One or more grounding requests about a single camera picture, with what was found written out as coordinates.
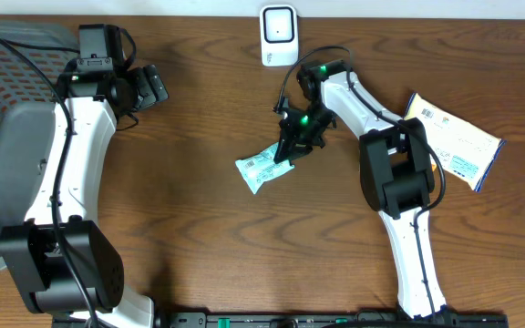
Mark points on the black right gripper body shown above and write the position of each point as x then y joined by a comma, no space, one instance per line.
303,126

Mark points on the large white snack bag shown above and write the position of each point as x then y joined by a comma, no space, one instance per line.
464,150

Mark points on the teal wet wipes packet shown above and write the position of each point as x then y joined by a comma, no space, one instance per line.
261,168

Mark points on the white barcode scanner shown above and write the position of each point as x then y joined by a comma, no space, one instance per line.
279,35

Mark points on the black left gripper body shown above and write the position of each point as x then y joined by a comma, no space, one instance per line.
146,87

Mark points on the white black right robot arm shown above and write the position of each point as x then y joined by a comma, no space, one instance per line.
396,174

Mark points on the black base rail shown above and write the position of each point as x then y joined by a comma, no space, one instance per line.
363,319

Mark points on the dark grey plastic basket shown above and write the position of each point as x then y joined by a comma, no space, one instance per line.
27,112

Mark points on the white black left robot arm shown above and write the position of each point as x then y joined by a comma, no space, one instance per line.
59,259

